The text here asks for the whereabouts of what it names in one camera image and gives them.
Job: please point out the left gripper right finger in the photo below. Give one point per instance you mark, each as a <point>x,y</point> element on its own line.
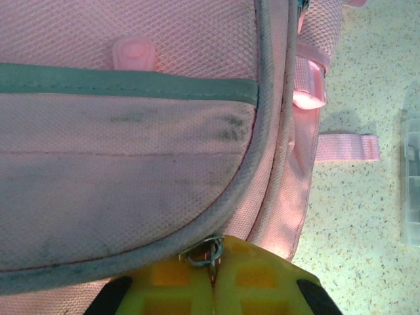
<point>262,288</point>

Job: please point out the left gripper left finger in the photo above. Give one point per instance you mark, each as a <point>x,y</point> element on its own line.
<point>164,292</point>

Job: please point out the pink student backpack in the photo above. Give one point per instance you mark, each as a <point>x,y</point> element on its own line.
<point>131,164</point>

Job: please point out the clear pen pack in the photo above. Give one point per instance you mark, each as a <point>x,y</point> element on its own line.
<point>411,164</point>

